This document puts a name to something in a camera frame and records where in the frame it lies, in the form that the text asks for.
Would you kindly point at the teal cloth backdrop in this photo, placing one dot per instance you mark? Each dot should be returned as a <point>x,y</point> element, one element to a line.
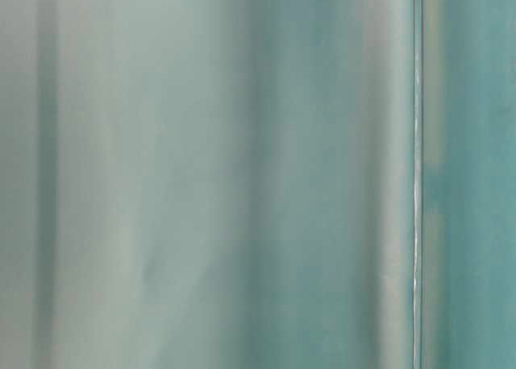
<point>257,183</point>

